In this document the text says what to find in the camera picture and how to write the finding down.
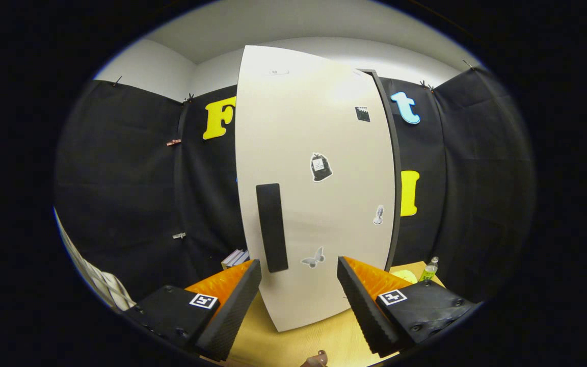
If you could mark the yellow plush toy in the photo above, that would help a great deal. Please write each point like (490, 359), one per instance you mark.
(405, 277)

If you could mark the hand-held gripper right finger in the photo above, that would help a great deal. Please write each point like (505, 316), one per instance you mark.
(365, 311)

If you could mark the small brown object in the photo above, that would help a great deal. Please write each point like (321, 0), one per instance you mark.
(316, 361)

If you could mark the black backdrop cloth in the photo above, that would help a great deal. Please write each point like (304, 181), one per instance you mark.
(120, 193)

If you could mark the white gridded panel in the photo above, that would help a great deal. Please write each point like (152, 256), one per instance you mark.
(105, 285)

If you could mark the white book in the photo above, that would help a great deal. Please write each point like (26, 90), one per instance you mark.
(230, 259)

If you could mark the grey shoe cabinet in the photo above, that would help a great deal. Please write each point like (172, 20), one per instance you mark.
(395, 178)

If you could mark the row of black cloth clips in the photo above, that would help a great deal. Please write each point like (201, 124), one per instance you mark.
(189, 99)

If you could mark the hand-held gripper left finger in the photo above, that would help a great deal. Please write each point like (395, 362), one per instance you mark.
(232, 316)

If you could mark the green drink bottle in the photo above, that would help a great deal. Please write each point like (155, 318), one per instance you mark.
(428, 272)

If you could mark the silver cloth clip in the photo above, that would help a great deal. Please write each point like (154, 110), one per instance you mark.
(179, 235)

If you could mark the copper cloth clip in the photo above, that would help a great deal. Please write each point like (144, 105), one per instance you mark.
(174, 142)

